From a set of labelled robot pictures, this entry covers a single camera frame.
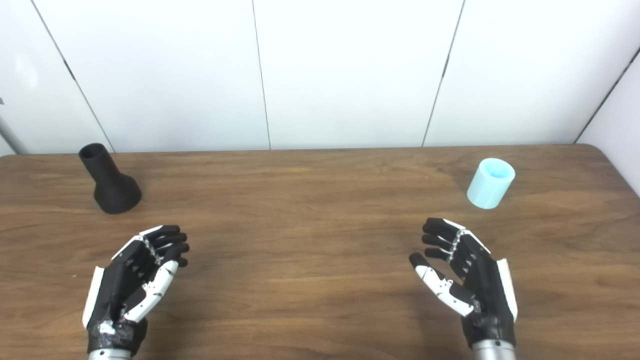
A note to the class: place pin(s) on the black flared nozzle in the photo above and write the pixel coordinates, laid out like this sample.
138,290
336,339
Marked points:
114,192

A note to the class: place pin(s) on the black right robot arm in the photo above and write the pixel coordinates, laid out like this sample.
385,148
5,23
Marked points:
494,351

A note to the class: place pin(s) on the white and black right hand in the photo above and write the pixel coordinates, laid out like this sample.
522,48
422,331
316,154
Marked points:
487,290

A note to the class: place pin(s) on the white and black left hand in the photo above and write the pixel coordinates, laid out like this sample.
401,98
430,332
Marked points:
117,287

